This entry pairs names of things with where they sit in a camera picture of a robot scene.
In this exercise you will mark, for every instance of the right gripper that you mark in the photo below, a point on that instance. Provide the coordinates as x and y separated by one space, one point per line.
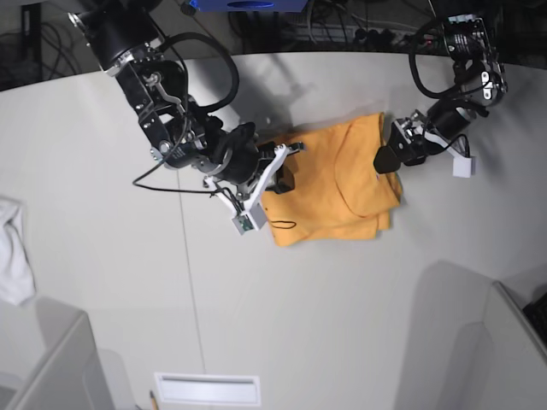
239 158

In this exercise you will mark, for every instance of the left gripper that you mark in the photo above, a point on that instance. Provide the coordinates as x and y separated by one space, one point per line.
408 144

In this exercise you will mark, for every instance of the yellow T-shirt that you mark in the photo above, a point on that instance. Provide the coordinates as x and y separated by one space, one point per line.
337 194

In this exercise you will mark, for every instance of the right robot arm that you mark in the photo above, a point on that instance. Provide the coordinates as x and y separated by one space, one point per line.
131 47

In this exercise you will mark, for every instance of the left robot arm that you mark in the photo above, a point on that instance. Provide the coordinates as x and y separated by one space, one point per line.
479 84

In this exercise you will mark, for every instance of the white box right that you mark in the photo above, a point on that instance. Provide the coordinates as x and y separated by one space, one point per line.
511 363

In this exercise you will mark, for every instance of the white box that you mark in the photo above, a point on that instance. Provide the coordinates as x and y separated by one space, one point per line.
511 363
49 358

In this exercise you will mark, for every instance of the white label plate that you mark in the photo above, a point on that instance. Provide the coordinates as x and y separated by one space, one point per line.
209 390

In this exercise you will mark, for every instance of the pencil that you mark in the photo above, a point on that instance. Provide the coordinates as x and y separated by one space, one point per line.
153 401

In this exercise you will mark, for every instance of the white cloth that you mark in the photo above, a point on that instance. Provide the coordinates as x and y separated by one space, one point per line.
17 281

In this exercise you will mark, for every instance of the white box left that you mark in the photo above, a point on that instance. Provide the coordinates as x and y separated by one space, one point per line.
49 358

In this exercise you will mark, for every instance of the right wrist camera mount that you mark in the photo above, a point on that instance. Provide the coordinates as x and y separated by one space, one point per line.
247 213

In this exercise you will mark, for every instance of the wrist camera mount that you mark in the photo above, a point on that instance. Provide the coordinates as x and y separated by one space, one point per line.
247 213
463 165

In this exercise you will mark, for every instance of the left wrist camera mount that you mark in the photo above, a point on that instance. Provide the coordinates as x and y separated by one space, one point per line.
463 165

